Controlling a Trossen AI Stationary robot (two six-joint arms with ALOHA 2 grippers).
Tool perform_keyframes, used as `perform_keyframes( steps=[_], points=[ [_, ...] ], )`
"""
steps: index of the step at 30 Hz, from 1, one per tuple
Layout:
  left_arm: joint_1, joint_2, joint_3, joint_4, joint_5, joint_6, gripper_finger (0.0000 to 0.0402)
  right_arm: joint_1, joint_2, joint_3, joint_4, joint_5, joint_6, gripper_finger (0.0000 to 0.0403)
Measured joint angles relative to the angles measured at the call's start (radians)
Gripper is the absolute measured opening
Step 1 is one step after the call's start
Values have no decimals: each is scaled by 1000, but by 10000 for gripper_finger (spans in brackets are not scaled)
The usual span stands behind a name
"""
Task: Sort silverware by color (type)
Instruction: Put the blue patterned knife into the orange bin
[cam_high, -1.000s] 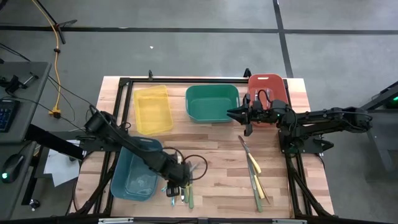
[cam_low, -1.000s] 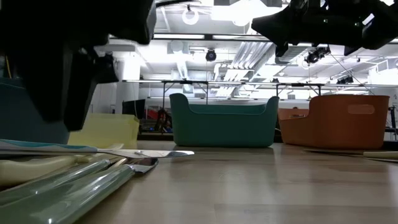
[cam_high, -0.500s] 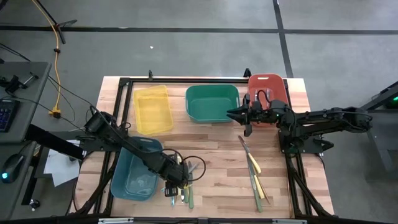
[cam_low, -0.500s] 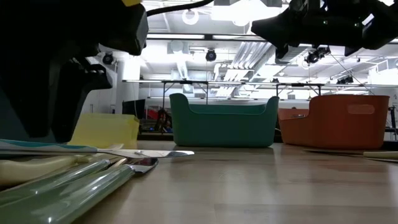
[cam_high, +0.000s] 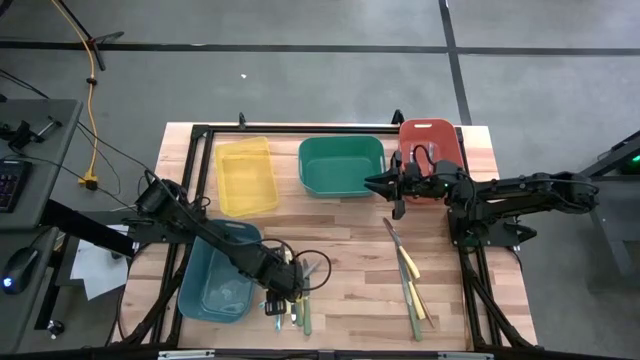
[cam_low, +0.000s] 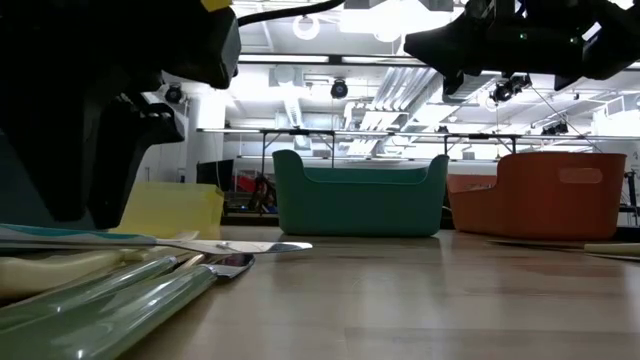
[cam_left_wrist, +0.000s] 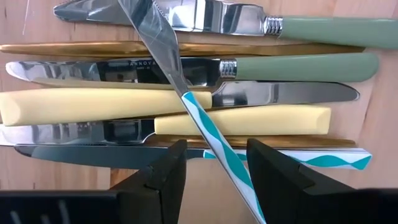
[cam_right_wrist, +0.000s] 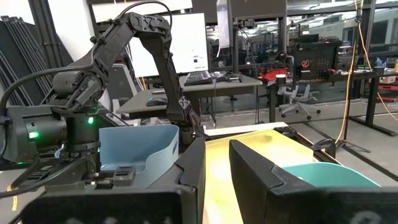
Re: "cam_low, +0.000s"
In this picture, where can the black ceiling spotlight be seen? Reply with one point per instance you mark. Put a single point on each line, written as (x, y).
(340, 89)
(173, 93)
(555, 128)
(510, 89)

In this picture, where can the orange plastic bin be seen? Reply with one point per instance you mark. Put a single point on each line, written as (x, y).
(540, 210)

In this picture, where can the white round ceiling lamp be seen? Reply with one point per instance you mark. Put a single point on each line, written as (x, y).
(294, 28)

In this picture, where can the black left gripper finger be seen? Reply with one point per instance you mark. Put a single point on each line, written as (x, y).
(55, 165)
(130, 150)

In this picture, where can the yellow plastic bin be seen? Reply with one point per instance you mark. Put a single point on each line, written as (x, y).
(170, 210)

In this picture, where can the white cabinet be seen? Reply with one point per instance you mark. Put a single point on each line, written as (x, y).
(165, 165)

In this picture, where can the yellow label tag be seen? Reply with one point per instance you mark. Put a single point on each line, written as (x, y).
(215, 4)

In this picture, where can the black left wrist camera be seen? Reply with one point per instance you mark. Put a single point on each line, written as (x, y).
(210, 50)

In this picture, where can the black tripod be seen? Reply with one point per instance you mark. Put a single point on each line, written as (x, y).
(634, 195)

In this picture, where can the green plastic bin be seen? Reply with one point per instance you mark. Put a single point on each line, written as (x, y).
(360, 210)

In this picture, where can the red black equipment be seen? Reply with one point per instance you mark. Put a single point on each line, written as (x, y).
(260, 195)

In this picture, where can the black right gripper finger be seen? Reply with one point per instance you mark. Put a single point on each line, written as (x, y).
(445, 47)

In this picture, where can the black monitor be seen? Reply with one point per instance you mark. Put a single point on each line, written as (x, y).
(215, 175)

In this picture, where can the blue plastic bin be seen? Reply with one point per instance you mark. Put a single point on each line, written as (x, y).
(12, 200)

